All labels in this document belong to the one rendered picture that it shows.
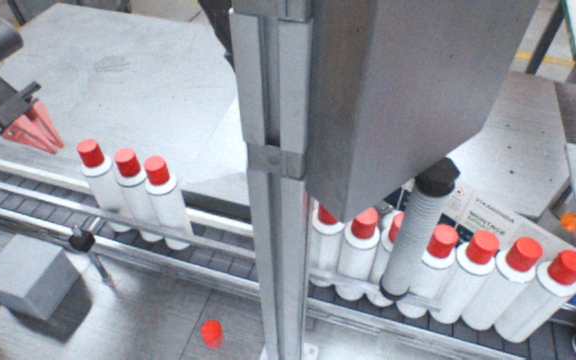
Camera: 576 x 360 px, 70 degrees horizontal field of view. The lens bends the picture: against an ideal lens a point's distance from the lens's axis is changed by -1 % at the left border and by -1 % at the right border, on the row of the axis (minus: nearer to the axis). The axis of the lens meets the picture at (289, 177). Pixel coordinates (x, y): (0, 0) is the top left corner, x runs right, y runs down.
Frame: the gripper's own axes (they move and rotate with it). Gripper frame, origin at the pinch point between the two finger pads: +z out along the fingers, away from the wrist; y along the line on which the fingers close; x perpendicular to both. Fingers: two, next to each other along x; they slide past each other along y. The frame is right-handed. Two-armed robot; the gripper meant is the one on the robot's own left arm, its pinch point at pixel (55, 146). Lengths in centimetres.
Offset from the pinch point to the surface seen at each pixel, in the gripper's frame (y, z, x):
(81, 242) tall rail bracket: -10.0, 12.9, 0.0
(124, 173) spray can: -1.2, 9.4, -10.0
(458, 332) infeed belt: -2, 59, -40
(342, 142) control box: -17, 10, -56
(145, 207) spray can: -1.3, 16.3, -6.2
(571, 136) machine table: 62, 80, -58
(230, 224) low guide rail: 4.4, 29.5, -11.2
